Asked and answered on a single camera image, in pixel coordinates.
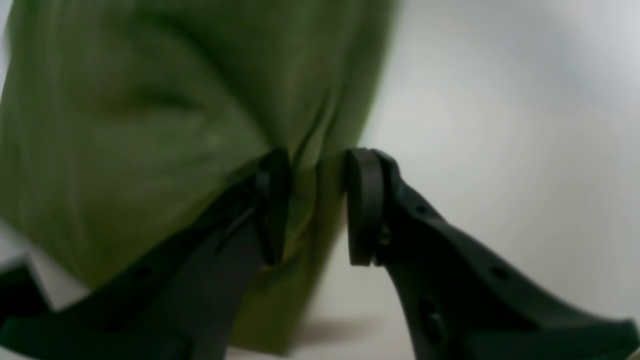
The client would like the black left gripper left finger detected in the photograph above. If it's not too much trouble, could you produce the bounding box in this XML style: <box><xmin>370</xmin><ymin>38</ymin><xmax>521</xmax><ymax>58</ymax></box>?
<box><xmin>1</xmin><ymin>149</ymin><xmax>291</xmax><ymax>360</ymax></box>

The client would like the olive green t-shirt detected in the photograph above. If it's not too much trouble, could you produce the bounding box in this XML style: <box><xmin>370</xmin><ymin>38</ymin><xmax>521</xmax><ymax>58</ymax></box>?
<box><xmin>1</xmin><ymin>0</ymin><xmax>397</xmax><ymax>355</ymax></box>

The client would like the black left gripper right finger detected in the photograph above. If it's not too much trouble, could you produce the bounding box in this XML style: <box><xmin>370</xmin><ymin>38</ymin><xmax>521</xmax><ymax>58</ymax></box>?
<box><xmin>344</xmin><ymin>148</ymin><xmax>639</xmax><ymax>360</ymax></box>

